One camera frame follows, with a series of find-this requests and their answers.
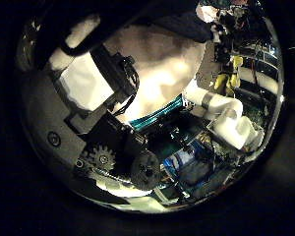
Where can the black piece of clothing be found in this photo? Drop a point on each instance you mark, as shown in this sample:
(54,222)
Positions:
(177,24)

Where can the teal striped strip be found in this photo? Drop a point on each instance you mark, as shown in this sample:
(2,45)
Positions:
(159,113)

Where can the blue and white box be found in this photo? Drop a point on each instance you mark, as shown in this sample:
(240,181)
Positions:
(183,159)

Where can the yellow clamps on rack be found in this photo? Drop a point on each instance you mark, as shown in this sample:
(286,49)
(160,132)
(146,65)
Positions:
(231,77)

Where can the metal shelf rack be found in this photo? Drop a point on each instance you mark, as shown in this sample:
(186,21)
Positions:
(262,69)

